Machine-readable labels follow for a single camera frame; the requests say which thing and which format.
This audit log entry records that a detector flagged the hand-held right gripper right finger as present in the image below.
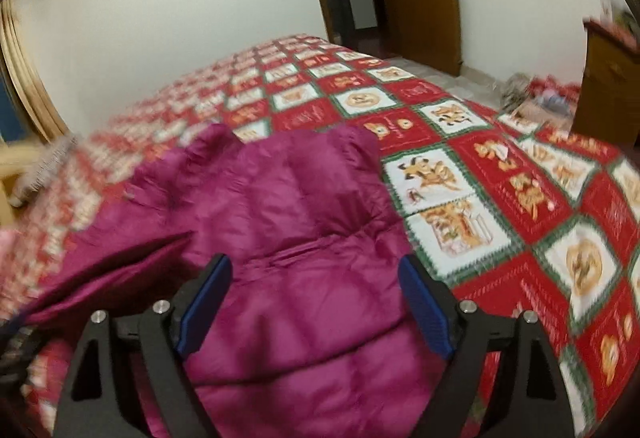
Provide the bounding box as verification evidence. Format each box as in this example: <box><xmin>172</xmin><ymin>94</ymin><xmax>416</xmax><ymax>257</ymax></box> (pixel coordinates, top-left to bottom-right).
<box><xmin>398</xmin><ymin>254</ymin><xmax>576</xmax><ymax>438</ymax></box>

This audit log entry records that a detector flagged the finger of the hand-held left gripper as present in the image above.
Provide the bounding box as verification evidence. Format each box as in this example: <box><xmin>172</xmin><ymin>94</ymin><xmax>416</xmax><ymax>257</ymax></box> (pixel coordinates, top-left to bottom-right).
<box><xmin>0</xmin><ymin>321</ymin><xmax>43</xmax><ymax>384</ymax></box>

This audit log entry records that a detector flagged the beige headboard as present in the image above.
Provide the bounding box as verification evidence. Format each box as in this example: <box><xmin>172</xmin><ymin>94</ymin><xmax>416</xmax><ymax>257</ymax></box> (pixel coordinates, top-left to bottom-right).
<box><xmin>0</xmin><ymin>144</ymin><xmax>31</xmax><ymax>225</ymax></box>

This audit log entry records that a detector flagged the beige curtain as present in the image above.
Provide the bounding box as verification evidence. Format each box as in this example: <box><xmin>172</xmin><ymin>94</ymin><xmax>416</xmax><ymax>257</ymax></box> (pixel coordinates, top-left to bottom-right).
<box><xmin>0</xmin><ymin>0</ymin><xmax>69</xmax><ymax>145</ymax></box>

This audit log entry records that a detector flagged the magenta down jacket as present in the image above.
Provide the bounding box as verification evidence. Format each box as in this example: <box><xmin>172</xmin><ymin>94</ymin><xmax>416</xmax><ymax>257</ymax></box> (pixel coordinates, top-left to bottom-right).
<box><xmin>20</xmin><ymin>123</ymin><xmax>501</xmax><ymax>438</ymax></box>

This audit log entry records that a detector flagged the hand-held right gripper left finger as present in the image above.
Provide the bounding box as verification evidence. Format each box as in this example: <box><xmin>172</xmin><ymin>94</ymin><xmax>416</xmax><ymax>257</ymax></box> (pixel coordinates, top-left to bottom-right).
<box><xmin>52</xmin><ymin>253</ymin><xmax>233</xmax><ymax>438</ymax></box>

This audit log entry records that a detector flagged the pile of bags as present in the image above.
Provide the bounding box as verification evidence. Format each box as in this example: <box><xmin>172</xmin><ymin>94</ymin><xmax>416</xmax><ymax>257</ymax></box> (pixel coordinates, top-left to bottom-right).
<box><xmin>500</xmin><ymin>73</ymin><xmax>582</xmax><ymax>130</ymax></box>

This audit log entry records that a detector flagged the wooden cabinet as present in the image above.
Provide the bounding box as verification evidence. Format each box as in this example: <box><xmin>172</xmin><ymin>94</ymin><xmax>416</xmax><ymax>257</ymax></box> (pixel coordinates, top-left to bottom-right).
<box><xmin>570</xmin><ymin>18</ymin><xmax>640</xmax><ymax>150</ymax></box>

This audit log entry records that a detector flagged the red printed patchwork blanket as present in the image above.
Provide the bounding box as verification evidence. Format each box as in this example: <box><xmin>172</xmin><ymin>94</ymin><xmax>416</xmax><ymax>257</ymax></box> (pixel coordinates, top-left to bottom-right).
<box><xmin>0</xmin><ymin>34</ymin><xmax>640</xmax><ymax>438</ymax></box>

